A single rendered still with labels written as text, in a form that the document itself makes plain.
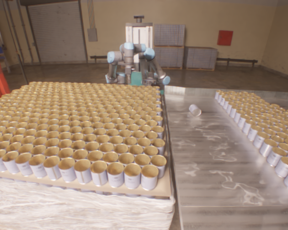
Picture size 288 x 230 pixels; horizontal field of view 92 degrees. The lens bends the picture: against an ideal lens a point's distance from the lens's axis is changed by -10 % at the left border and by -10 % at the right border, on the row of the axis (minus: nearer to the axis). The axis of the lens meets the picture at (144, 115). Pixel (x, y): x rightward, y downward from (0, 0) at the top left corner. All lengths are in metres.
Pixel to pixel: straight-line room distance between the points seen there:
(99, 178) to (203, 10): 9.66
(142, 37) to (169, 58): 5.82
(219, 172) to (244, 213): 0.20
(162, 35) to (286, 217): 7.57
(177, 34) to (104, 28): 4.23
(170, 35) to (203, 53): 1.79
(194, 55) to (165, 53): 1.38
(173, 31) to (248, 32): 4.74
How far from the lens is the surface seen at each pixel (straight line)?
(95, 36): 9.90
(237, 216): 0.73
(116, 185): 0.67
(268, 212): 0.80
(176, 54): 7.98
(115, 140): 0.82
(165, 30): 7.84
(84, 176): 0.69
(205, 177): 0.79
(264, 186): 0.88
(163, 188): 0.69
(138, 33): 2.21
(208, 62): 8.36
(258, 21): 11.10
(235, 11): 10.50
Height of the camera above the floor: 1.66
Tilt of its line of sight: 29 degrees down
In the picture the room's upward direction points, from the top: straight up
